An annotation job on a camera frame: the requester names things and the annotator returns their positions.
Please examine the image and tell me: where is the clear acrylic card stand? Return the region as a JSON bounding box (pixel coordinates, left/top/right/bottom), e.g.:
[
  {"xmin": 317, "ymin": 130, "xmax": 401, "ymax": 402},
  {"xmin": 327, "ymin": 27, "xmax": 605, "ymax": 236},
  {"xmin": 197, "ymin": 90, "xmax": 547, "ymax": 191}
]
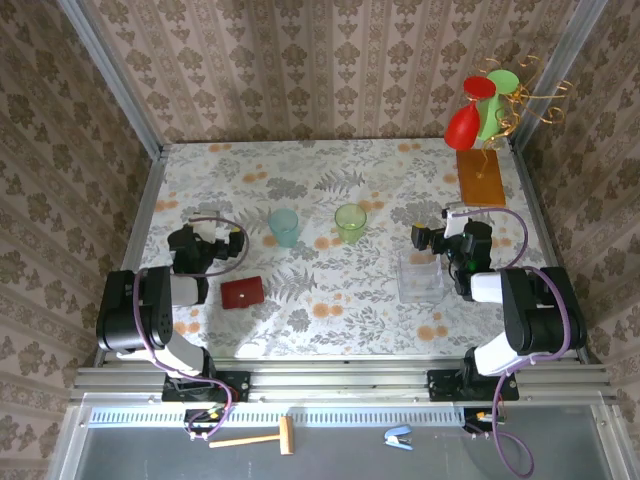
[{"xmin": 397, "ymin": 252, "xmax": 446, "ymax": 305}]

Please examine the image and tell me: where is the red leather card holder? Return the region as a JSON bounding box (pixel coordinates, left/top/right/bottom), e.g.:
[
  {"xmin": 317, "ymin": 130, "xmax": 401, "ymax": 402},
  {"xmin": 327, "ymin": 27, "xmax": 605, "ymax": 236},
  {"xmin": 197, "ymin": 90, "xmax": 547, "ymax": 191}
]
[{"xmin": 220, "ymin": 275, "xmax": 266, "ymax": 311}]

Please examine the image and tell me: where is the blue plastic cup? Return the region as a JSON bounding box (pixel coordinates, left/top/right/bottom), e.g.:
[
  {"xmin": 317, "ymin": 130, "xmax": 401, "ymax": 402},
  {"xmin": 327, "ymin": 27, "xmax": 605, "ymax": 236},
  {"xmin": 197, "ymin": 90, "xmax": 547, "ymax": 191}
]
[{"xmin": 267, "ymin": 207, "xmax": 301, "ymax": 249}]

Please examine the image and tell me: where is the green plastic cup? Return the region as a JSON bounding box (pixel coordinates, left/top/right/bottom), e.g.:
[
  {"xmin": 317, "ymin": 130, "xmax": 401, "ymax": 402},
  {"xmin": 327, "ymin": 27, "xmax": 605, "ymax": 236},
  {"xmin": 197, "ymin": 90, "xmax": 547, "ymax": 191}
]
[{"xmin": 333, "ymin": 203, "xmax": 368, "ymax": 246}]

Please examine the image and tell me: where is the red wine glass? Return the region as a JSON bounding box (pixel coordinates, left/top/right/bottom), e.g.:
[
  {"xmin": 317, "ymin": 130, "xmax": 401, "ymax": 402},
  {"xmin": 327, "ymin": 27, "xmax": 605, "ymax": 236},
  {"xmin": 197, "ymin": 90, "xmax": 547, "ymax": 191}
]
[{"xmin": 443, "ymin": 75, "xmax": 498, "ymax": 151}]

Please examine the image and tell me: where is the black connector box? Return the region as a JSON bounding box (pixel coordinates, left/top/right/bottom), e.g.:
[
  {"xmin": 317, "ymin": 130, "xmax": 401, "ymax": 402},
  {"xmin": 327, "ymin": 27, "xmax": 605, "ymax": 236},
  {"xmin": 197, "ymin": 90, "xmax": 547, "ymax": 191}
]
[
  {"xmin": 183, "ymin": 407, "xmax": 227, "ymax": 434},
  {"xmin": 462, "ymin": 407, "xmax": 507, "ymax": 434}
]

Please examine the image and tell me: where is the green wine glass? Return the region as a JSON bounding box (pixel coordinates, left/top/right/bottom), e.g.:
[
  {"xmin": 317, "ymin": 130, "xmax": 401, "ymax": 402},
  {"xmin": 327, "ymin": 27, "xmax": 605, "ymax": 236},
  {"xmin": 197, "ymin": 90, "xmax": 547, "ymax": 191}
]
[{"xmin": 475, "ymin": 68, "xmax": 521, "ymax": 142}]

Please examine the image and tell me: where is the wooden mallet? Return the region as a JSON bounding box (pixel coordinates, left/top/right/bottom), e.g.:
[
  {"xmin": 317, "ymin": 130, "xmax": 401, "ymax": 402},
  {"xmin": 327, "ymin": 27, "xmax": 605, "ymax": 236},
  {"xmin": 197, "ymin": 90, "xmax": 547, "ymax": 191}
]
[{"xmin": 208, "ymin": 414, "xmax": 295, "ymax": 457}]

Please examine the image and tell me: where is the blue stapler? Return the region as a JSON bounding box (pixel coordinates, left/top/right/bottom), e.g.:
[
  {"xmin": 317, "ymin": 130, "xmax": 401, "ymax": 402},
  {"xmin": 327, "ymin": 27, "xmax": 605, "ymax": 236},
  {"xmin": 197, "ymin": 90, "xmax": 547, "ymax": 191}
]
[{"xmin": 382, "ymin": 424, "xmax": 415, "ymax": 452}]

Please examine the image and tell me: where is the grey metal sheet panel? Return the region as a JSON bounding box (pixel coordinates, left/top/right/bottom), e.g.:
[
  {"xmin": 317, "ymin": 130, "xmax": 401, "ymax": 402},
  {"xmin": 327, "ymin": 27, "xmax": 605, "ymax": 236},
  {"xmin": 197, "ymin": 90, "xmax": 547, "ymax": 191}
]
[{"xmin": 47, "ymin": 399, "xmax": 640, "ymax": 480}]

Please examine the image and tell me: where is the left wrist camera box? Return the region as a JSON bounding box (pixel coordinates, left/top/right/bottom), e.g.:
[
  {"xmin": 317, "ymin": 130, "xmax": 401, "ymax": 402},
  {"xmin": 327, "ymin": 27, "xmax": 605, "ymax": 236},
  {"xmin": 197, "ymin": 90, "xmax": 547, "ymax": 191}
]
[{"xmin": 192, "ymin": 212, "xmax": 222, "ymax": 244}]

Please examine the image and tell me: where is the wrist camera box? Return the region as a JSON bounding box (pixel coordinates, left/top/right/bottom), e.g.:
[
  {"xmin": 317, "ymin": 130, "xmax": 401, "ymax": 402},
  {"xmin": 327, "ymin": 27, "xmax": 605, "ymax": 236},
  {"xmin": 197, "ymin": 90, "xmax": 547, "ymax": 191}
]
[
  {"xmin": 442, "ymin": 205, "xmax": 471, "ymax": 240},
  {"xmin": 192, "ymin": 212, "xmax": 222, "ymax": 244}
]

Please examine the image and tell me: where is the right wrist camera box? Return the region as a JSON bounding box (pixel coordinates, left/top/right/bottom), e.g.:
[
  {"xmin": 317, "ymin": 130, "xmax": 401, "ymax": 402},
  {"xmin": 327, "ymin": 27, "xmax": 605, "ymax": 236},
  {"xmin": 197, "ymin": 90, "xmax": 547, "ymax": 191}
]
[{"xmin": 442, "ymin": 205, "xmax": 471, "ymax": 240}]

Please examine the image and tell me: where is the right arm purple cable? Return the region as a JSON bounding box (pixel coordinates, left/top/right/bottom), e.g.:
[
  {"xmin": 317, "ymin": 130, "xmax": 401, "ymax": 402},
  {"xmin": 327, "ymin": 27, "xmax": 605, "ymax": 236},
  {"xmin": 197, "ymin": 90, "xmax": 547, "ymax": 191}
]
[{"xmin": 467, "ymin": 207, "xmax": 584, "ymax": 479}]

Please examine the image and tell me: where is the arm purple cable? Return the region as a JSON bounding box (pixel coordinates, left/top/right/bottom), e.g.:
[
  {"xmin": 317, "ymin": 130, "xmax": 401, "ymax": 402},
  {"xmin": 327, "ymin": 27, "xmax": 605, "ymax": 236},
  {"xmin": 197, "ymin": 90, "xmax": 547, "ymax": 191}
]
[
  {"xmin": 467, "ymin": 207, "xmax": 584, "ymax": 479},
  {"xmin": 132, "ymin": 214, "xmax": 251, "ymax": 442}
]

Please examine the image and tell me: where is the aluminium side rail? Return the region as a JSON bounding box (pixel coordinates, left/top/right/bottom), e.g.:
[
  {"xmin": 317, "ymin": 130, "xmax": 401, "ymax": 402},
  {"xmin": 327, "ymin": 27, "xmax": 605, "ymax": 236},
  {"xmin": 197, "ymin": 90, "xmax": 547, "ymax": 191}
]
[
  {"xmin": 509, "ymin": 142, "xmax": 591, "ymax": 364},
  {"xmin": 94, "ymin": 149, "xmax": 166, "ymax": 366}
]

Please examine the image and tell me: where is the gold wire rack wooden base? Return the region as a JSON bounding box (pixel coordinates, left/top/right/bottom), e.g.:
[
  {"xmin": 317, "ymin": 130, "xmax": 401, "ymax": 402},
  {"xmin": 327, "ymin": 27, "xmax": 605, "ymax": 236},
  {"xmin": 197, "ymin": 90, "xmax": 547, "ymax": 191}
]
[{"xmin": 455, "ymin": 54, "xmax": 574, "ymax": 208}]

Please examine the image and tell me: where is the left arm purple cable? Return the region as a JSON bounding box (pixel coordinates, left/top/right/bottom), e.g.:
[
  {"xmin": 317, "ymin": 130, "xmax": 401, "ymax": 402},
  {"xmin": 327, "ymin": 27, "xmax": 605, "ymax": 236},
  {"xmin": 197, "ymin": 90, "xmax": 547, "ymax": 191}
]
[{"xmin": 132, "ymin": 214, "xmax": 251, "ymax": 442}]

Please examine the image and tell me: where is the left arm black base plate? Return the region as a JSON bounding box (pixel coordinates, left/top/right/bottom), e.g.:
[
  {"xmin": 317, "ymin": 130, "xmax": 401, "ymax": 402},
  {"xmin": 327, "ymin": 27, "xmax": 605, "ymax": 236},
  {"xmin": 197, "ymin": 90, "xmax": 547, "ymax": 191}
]
[{"xmin": 162, "ymin": 370, "xmax": 251, "ymax": 403}]

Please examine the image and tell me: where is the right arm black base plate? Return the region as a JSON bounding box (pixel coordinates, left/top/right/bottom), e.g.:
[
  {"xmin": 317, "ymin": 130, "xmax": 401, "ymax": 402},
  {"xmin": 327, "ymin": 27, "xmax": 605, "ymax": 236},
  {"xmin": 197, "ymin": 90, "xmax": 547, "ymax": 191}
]
[{"xmin": 427, "ymin": 368, "xmax": 520, "ymax": 402}]

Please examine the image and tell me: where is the aluminium frame rail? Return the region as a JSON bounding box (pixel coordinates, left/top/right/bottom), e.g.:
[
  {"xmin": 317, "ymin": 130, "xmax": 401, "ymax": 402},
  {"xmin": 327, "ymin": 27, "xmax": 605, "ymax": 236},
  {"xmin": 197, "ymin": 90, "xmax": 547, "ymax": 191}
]
[{"xmin": 69, "ymin": 355, "xmax": 619, "ymax": 404}]

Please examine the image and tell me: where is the white slotted cable duct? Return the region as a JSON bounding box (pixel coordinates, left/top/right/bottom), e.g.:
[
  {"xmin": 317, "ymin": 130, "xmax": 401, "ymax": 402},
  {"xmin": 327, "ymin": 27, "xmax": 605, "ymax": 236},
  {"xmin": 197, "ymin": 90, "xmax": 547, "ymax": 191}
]
[{"xmin": 87, "ymin": 405, "xmax": 469, "ymax": 429}]

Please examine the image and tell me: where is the aluminium frame post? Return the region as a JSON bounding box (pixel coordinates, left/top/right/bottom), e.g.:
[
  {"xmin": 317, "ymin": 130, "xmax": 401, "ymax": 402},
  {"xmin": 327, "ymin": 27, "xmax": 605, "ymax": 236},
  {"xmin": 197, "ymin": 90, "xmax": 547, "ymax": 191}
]
[
  {"xmin": 55, "ymin": 0, "xmax": 165, "ymax": 160},
  {"xmin": 508, "ymin": 0, "xmax": 611, "ymax": 151}
]

